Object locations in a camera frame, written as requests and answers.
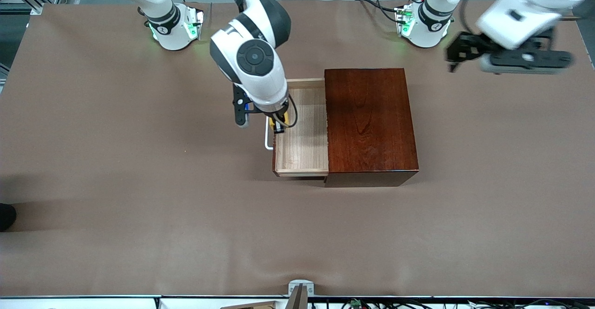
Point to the light wood drawer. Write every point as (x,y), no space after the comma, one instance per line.
(304,146)

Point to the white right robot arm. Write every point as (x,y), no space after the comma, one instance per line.
(253,58)

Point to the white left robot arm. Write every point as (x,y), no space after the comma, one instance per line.
(430,18)

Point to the dark wooden drawer cabinet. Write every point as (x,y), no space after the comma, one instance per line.
(369,123)

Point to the brown table cover cloth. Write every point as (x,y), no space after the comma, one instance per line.
(139,183)

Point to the black rounded object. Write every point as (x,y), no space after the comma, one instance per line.
(6,216)

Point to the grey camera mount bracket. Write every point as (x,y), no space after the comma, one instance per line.
(300,290)

